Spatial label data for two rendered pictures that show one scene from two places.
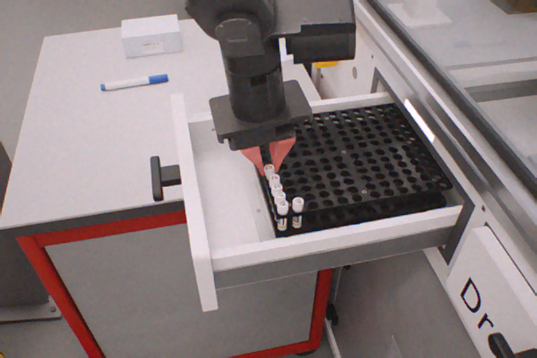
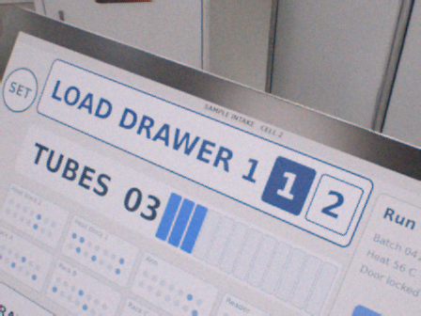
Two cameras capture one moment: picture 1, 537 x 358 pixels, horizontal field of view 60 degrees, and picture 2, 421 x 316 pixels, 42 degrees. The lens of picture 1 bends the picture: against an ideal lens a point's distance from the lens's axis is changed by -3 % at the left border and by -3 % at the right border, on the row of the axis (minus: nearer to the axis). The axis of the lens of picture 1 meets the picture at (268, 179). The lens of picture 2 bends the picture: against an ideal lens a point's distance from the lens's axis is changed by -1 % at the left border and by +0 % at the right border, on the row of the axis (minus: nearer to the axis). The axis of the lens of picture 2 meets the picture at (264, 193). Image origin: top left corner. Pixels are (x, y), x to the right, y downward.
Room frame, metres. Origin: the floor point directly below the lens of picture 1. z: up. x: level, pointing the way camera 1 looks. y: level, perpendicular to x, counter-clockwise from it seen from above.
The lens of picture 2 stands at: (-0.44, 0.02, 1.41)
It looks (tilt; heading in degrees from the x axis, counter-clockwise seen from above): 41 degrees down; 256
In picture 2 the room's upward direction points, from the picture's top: 5 degrees clockwise
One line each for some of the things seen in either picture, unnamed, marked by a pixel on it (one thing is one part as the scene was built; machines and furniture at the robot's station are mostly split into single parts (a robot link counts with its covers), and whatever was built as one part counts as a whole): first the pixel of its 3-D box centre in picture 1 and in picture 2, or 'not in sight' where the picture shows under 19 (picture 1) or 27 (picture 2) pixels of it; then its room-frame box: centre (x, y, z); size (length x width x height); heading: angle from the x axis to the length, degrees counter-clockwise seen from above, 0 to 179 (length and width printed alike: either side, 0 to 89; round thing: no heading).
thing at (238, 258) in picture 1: (347, 171); not in sight; (0.47, -0.11, 0.86); 0.40 x 0.26 x 0.06; 103
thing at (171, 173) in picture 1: (166, 176); not in sight; (0.41, 0.12, 0.91); 0.07 x 0.04 x 0.01; 13
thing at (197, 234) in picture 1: (191, 191); not in sight; (0.42, 0.10, 0.87); 0.29 x 0.02 x 0.11; 13
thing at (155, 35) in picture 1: (151, 35); not in sight; (1.00, 0.27, 0.79); 0.13 x 0.09 x 0.05; 102
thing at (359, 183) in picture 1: (341, 169); not in sight; (0.46, -0.10, 0.87); 0.22 x 0.18 x 0.06; 103
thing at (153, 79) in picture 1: (134, 81); not in sight; (0.83, 0.28, 0.77); 0.14 x 0.02 x 0.02; 105
